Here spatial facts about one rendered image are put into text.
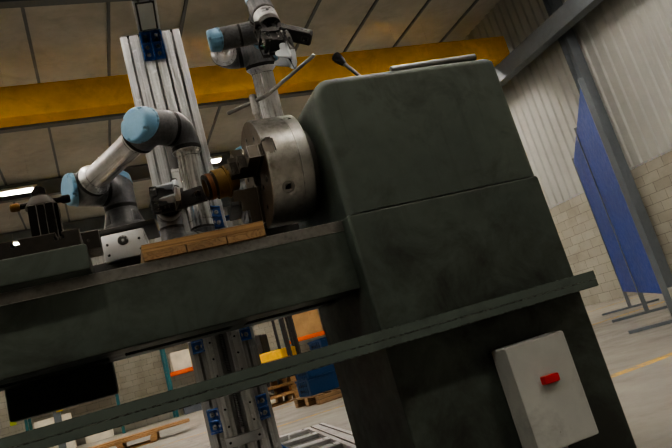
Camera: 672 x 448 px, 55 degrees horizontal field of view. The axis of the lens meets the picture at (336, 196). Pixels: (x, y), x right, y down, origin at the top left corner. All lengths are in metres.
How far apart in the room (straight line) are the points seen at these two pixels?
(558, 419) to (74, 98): 11.78
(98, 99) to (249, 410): 10.76
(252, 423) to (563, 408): 1.16
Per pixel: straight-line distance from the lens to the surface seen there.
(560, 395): 1.76
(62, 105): 12.83
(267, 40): 1.99
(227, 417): 2.46
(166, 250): 1.61
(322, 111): 1.76
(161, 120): 2.14
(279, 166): 1.74
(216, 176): 1.82
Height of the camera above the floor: 0.54
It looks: 13 degrees up
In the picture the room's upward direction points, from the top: 16 degrees counter-clockwise
